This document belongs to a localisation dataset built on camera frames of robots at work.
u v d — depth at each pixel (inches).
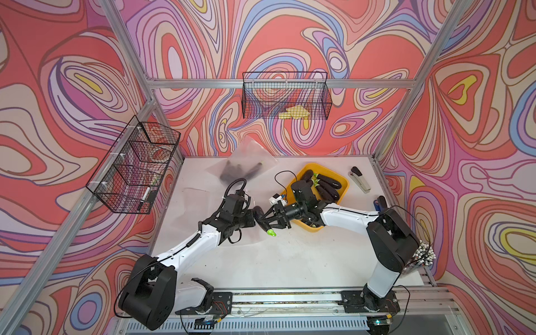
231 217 25.7
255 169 44.6
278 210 28.4
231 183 42.5
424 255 26.2
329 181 41.2
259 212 30.9
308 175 42.8
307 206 27.2
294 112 35.8
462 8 26.8
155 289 16.0
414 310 28.5
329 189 40.1
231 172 42.7
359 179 42.0
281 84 34.1
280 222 29.0
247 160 46.8
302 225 34.2
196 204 39.0
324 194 39.7
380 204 37.7
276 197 32.3
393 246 18.7
